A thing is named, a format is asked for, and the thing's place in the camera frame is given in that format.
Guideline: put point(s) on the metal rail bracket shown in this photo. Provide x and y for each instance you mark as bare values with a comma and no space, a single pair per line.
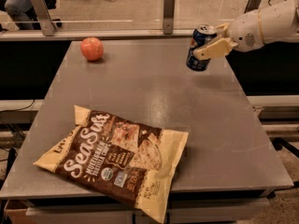
43,16
168,17
251,5

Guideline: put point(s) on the red apple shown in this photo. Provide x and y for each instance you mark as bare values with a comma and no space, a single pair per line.
92,48

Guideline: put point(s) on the brown multigrain chip bag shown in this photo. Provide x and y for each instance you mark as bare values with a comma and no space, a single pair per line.
130,162

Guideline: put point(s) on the middle metal rail bracket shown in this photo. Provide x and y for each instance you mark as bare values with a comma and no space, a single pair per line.
168,17

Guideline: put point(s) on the seated person in jeans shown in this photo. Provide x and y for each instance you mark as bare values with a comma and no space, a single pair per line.
18,11

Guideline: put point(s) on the blue pepsi can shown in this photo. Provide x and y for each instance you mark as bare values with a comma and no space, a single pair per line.
201,36

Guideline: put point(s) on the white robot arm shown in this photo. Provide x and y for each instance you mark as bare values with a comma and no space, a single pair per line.
279,23

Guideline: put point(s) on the right metal rail bracket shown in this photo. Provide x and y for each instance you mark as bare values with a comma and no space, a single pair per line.
251,5

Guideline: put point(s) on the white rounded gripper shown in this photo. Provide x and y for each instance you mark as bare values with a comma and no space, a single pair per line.
244,32

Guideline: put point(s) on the left metal rail bracket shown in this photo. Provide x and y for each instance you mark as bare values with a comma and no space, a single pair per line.
43,16

